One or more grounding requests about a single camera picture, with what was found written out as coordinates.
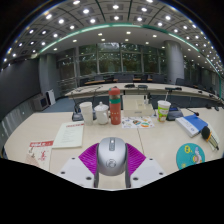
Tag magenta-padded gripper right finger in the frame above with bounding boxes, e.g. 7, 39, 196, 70
124, 143, 167, 189

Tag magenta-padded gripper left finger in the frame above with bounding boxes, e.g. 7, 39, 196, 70
58, 143, 100, 189

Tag silver computer mouse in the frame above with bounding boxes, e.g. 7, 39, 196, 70
96, 136, 128, 177

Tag round teal mouse pad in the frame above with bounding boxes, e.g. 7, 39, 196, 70
175, 142, 206, 170

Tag white document with red heading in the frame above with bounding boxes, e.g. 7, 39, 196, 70
52, 121, 85, 149

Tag colourful sticker sheet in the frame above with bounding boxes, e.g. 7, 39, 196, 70
121, 115, 155, 130

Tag black desk microphone console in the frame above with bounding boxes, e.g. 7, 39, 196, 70
165, 106, 185, 122
70, 99, 85, 122

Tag white lidded mug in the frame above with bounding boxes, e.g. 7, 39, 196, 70
94, 101, 110, 126

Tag red and white leaflet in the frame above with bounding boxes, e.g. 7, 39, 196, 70
25, 139, 54, 172

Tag white cardboard box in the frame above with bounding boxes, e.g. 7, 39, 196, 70
122, 95, 155, 118

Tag red bottle with green band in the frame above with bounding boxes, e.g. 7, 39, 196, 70
108, 86, 122, 126

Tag paper cup with green print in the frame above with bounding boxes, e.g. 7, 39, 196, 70
156, 99, 172, 123

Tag blue and white book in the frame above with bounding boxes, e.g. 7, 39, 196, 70
175, 114, 209, 138

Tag long curved conference desk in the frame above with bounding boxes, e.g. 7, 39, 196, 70
64, 82, 223, 101

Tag white standing board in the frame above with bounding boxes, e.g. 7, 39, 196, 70
45, 89, 57, 106

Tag grey box monitor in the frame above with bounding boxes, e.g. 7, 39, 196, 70
31, 94, 50, 112

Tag dark office chairs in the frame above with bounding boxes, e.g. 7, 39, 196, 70
84, 73, 201, 88

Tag ceiling lights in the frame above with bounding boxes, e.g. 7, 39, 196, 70
3, 0, 223, 68

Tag black microphone with yellow ring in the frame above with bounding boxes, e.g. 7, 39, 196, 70
200, 125, 220, 151

